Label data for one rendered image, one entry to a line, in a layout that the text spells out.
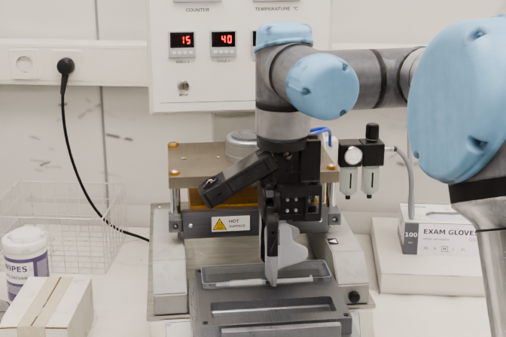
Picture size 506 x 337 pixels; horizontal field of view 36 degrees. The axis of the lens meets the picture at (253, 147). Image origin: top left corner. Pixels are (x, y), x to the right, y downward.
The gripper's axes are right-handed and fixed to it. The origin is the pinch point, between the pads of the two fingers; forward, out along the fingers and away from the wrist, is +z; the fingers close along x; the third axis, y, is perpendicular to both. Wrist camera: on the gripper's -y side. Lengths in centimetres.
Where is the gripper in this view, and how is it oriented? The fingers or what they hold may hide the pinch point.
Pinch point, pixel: (266, 268)
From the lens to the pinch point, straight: 113.5
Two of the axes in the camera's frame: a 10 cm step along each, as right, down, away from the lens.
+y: 9.9, -0.3, 1.1
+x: -1.1, -3.0, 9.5
